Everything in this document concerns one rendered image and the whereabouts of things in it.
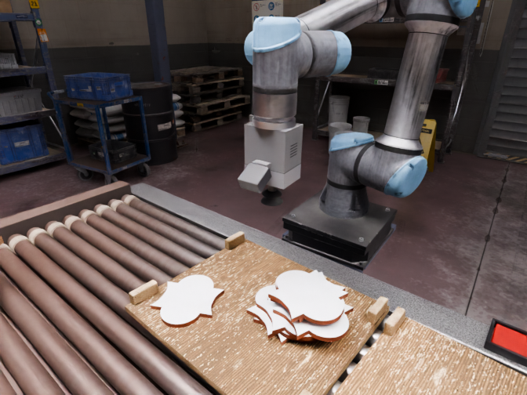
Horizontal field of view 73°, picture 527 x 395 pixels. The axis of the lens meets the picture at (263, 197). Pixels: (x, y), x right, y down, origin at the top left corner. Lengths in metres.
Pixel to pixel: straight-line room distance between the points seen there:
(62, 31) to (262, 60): 5.07
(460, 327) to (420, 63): 0.57
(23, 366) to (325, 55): 0.74
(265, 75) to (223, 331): 0.46
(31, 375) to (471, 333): 0.79
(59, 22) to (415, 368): 5.38
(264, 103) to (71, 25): 5.14
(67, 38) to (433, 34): 5.06
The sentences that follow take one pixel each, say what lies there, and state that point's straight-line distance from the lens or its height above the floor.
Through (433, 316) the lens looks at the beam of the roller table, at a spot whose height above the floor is 0.92.
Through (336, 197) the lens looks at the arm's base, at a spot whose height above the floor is 1.01.
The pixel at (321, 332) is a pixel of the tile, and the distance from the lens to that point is 0.65.
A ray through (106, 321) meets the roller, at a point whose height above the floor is 0.92.
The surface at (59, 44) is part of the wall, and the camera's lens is 5.55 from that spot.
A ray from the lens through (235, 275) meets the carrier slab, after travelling 0.83.
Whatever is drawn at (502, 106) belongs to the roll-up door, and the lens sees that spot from 5.17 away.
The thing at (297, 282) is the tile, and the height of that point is 1.00.
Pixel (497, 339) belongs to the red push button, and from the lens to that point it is 0.82.
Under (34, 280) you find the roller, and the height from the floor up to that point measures 0.92.
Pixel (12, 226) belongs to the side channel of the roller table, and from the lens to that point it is 1.23.
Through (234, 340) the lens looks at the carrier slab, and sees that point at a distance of 0.69.
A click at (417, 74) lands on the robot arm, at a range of 0.93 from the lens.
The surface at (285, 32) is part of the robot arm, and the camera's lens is 0.58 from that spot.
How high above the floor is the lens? 1.44
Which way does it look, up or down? 25 degrees down
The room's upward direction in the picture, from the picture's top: straight up
